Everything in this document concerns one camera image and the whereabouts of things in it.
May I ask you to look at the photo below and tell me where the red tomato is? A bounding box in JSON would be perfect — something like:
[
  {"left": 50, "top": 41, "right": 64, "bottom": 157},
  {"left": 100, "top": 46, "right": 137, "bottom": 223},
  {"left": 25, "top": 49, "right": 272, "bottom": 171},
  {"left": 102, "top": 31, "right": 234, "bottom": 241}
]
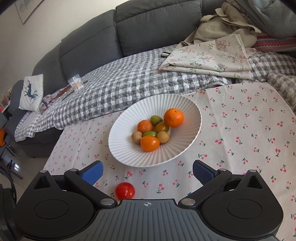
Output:
[{"left": 115, "top": 182, "right": 135, "bottom": 200}]

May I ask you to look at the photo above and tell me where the tan round longan fruit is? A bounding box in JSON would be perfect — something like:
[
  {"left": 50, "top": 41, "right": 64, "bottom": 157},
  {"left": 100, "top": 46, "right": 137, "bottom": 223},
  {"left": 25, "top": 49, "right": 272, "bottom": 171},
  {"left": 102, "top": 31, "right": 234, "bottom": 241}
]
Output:
[{"left": 156, "top": 131, "right": 170, "bottom": 144}]

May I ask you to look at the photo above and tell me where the orange cherry tomato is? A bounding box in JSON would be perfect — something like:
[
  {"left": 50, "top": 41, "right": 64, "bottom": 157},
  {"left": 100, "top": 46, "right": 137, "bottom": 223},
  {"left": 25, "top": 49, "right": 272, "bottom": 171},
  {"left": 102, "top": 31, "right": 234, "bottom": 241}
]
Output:
[{"left": 140, "top": 136, "right": 160, "bottom": 152}]

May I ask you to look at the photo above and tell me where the large orange mandarin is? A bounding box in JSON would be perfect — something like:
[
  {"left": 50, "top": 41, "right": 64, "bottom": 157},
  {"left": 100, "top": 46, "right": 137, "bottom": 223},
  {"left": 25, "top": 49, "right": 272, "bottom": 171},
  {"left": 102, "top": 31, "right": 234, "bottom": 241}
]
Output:
[{"left": 164, "top": 108, "right": 184, "bottom": 128}]

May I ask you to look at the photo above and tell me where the amber brown cherry tomato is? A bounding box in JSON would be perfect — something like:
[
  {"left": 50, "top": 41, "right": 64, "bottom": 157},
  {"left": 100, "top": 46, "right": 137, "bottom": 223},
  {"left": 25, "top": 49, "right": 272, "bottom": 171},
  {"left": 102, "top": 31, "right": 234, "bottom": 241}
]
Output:
[{"left": 155, "top": 121, "right": 170, "bottom": 133}]

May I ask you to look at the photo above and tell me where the green reddish oval fruit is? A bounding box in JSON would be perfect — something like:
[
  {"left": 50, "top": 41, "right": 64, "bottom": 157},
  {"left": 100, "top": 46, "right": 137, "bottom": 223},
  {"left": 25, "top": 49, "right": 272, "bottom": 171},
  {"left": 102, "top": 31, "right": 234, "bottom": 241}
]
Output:
[{"left": 142, "top": 131, "right": 157, "bottom": 137}]

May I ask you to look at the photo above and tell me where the small orange mandarin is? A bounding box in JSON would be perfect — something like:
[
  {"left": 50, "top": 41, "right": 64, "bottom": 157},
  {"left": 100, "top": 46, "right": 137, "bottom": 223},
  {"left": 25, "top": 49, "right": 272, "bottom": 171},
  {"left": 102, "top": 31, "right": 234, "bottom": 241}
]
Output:
[{"left": 137, "top": 120, "right": 153, "bottom": 133}]

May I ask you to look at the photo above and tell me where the white ribbed plate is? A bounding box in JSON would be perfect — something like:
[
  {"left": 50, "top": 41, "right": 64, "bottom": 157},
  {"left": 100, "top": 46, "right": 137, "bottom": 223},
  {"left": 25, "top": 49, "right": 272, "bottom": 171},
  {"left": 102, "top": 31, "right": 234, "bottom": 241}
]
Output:
[{"left": 108, "top": 94, "right": 202, "bottom": 167}]

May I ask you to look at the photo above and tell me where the cherry print tablecloth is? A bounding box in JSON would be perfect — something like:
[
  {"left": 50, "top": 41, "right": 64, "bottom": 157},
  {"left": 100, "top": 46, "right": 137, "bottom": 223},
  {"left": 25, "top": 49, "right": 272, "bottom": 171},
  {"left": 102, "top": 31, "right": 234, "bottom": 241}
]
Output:
[{"left": 45, "top": 83, "right": 295, "bottom": 240}]

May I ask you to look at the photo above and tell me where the clear toothpick box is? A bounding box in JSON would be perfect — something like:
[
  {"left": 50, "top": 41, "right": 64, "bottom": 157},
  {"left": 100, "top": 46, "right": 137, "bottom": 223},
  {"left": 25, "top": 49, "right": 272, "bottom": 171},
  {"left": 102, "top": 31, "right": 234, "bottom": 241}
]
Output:
[{"left": 68, "top": 74, "right": 84, "bottom": 91}]

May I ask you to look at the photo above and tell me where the white deer print pillow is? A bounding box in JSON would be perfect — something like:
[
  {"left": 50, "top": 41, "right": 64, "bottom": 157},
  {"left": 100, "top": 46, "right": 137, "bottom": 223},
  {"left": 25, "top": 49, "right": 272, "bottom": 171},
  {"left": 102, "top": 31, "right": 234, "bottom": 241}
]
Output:
[{"left": 18, "top": 74, "right": 44, "bottom": 111}]

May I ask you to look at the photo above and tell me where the grey checkered blanket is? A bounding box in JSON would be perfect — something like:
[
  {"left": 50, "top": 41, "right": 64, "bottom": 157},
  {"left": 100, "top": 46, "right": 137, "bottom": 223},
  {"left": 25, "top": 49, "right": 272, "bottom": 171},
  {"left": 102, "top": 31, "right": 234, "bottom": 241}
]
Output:
[{"left": 14, "top": 44, "right": 296, "bottom": 142}]

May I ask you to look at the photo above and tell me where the grey woven throw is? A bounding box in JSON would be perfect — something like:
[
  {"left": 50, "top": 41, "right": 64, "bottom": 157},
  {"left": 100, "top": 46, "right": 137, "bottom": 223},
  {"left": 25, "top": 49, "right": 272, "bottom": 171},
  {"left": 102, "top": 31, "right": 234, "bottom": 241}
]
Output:
[{"left": 266, "top": 74, "right": 296, "bottom": 113}]

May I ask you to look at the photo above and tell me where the folded floral cloth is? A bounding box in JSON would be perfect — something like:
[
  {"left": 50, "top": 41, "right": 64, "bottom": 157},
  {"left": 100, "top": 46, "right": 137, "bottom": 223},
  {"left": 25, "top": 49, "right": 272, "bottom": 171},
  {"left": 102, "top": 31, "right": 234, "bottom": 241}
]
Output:
[{"left": 159, "top": 34, "right": 256, "bottom": 79}]

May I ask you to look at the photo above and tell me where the red patterned cushion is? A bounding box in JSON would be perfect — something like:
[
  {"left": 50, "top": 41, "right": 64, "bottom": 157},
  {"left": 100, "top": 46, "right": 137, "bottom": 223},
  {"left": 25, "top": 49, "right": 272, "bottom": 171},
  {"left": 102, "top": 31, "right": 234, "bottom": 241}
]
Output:
[{"left": 252, "top": 34, "right": 296, "bottom": 52}]

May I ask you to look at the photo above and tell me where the beige jacket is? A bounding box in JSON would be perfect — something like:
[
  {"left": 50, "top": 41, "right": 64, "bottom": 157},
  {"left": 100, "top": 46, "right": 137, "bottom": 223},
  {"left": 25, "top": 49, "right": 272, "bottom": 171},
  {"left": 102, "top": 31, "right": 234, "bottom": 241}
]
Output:
[{"left": 179, "top": 2, "right": 261, "bottom": 48}]

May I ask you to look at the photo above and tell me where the dark grey sofa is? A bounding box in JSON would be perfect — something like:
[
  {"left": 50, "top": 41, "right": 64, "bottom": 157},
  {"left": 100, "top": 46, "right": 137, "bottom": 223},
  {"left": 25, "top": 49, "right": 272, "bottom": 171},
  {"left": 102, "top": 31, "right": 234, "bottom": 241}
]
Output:
[{"left": 6, "top": 0, "right": 230, "bottom": 158}]

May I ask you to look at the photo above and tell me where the black chair frame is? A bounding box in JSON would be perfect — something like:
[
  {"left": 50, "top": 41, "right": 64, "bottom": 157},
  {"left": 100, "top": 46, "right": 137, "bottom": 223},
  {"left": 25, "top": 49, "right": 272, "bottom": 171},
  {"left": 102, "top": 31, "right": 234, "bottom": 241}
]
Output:
[{"left": 0, "top": 111, "right": 24, "bottom": 241}]

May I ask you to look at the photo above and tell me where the framed wall picture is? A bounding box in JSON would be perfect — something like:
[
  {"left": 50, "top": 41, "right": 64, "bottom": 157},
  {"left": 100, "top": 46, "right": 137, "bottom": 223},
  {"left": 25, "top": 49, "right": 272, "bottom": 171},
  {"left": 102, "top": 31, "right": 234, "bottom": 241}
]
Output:
[{"left": 15, "top": 0, "right": 44, "bottom": 25}]

